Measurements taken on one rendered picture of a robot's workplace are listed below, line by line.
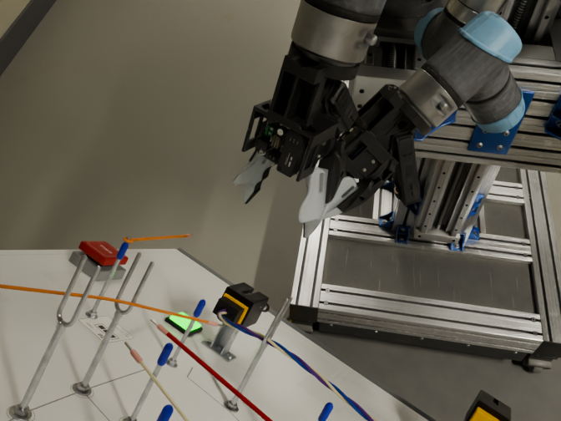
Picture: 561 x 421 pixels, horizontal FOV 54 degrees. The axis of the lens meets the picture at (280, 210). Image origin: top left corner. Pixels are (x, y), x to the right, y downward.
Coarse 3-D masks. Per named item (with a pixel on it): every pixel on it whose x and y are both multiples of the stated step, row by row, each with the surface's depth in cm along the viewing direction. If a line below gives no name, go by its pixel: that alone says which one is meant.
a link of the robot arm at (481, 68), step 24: (480, 24) 70; (504, 24) 69; (456, 48) 71; (480, 48) 69; (504, 48) 69; (432, 72) 71; (456, 72) 70; (480, 72) 70; (504, 72) 73; (456, 96) 71; (480, 96) 75
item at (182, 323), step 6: (180, 312) 76; (168, 318) 74; (174, 318) 74; (180, 318) 75; (174, 324) 73; (180, 324) 73; (186, 324) 74; (198, 324) 76; (180, 330) 73; (192, 330) 74; (198, 330) 75
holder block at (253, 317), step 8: (232, 288) 70; (240, 288) 72; (248, 288) 73; (232, 296) 70; (240, 296) 69; (248, 296) 71; (256, 296) 72; (264, 296) 74; (248, 304) 69; (256, 304) 70; (264, 304) 73; (248, 312) 69; (256, 312) 72; (248, 320) 70; (256, 320) 74
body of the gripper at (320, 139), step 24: (288, 72) 51; (312, 72) 50; (336, 72) 52; (288, 96) 55; (312, 96) 53; (288, 120) 53; (312, 120) 56; (336, 120) 57; (264, 144) 56; (288, 144) 55; (312, 144) 53; (288, 168) 56; (312, 168) 58
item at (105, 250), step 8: (80, 248) 77; (88, 248) 76; (96, 248) 77; (104, 248) 78; (112, 248) 80; (88, 256) 77; (96, 256) 75; (104, 256) 75; (112, 256) 76; (104, 264) 75; (112, 264) 77; (120, 264) 78
